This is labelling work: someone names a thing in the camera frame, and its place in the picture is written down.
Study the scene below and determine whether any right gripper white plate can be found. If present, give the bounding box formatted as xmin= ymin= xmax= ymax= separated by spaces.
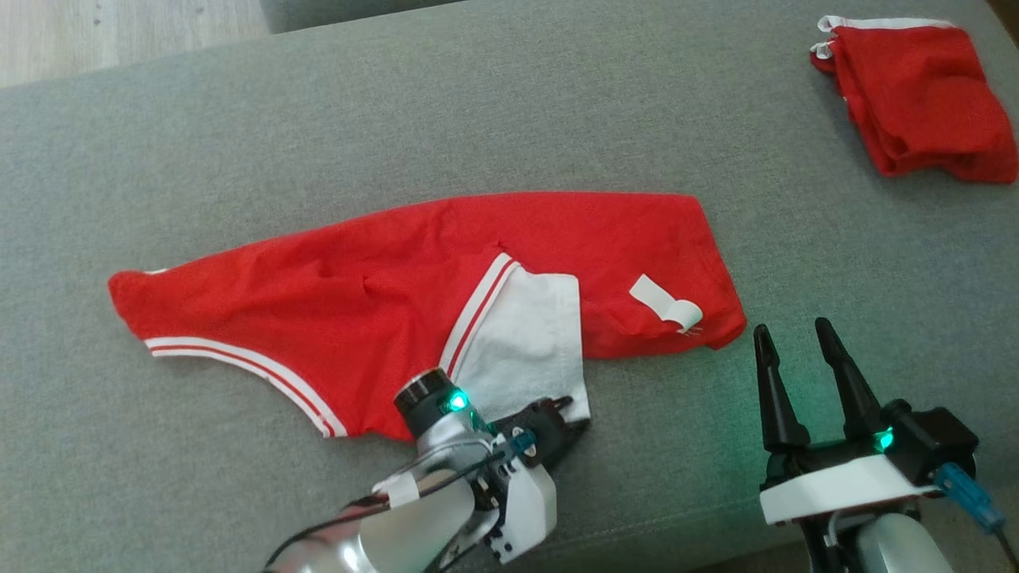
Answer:
xmin=753 ymin=317 xmax=940 ymax=526

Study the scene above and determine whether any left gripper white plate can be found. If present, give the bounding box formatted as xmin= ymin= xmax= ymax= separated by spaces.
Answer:
xmin=478 ymin=396 xmax=594 ymax=564

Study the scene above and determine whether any red basketball jersey number 23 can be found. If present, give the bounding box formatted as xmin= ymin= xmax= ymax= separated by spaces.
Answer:
xmin=107 ymin=191 xmax=748 ymax=441

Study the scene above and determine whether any red shorts white stripe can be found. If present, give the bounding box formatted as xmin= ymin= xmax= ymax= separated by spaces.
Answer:
xmin=810 ymin=14 xmax=1019 ymax=185

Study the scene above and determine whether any large grey sofa seat cushion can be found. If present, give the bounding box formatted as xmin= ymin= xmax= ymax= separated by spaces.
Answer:
xmin=0 ymin=0 xmax=1019 ymax=573

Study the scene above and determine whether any small grey sofa cushion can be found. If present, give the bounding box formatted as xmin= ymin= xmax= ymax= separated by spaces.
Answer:
xmin=259 ymin=0 xmax=467 ymax=34

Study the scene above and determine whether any right camera cable blue plug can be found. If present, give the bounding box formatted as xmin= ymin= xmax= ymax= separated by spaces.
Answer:
xmin=931 ymin=463 xmax=1019 ymax=570

